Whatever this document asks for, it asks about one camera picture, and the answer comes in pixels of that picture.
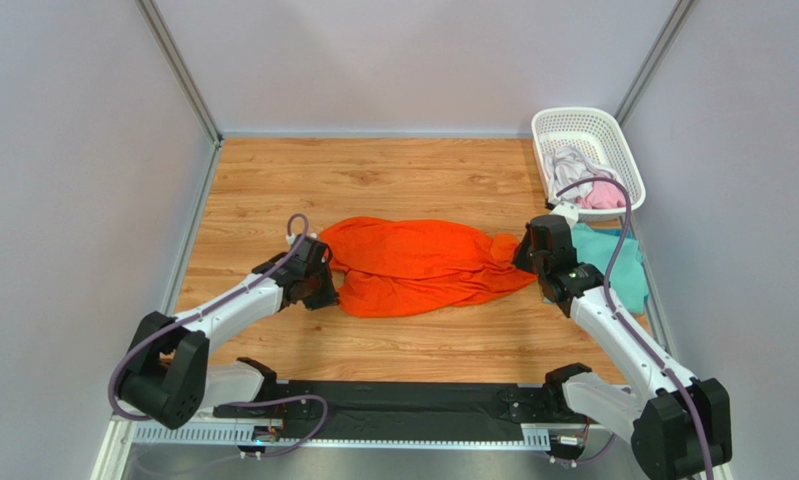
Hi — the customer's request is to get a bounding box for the orange t shirt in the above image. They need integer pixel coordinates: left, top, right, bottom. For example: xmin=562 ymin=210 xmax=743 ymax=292
xmin=320 ymin=217 xmax=535 ymax=318

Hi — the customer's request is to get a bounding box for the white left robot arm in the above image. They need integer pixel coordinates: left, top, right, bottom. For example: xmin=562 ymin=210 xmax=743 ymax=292
xmin=108 ymin=235 xmax=339 ymax=429

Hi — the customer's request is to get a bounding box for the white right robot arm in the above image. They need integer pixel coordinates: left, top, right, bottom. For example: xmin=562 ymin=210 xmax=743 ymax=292
xmin=513 ymin=213 xmax=733 ymax=479

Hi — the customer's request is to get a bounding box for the pink t shirt in basket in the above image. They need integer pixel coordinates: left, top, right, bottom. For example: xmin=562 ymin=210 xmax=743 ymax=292
xmin=576 ymin=181 xmax=626 ymax=210

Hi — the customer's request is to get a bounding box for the white t shirt in basket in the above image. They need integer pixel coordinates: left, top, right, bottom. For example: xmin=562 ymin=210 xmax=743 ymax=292
xmin=543 ymin=146 xmax=621 ymax=206

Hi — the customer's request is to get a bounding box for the teal folded t shirt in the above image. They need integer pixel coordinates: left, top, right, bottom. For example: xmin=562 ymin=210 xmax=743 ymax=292
xmin=571 ymin=223 xmax=649 ymax=315

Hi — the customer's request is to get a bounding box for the white plastic laundry basket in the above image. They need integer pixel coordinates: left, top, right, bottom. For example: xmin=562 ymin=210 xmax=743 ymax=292
xmin=531 ymin=107 xmax=646 ymax=223

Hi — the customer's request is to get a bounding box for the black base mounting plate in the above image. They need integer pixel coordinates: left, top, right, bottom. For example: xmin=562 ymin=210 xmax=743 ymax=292
xmin=213 ymin=381 xmax=586 ymax=442

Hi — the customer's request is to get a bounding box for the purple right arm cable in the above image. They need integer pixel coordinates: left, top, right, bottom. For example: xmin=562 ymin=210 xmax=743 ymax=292
xmin=548 ymin=175 xmax=716 ymax=480

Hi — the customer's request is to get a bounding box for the aluminium frame rail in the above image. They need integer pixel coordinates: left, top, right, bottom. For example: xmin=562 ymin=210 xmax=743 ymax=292
xmin=92 ymin=402 xmax=642 ymax=479

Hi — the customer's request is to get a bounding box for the right aluminium corner post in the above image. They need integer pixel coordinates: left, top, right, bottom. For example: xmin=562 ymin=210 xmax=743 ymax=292
xmin=615 ymin=0 xmax=698 ymax=127

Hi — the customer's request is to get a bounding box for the aluminium corner post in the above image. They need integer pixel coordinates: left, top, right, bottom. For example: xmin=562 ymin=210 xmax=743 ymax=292
xmin=615 ymin=0 xmax=698 ymax=127
xmin=135 ymin=0 xmax=224 ymax=147

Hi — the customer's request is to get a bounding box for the left aluminium corner post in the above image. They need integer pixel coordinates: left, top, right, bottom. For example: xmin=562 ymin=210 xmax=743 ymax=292
xmin=135 ymin=0 xmax=224 ymax=147

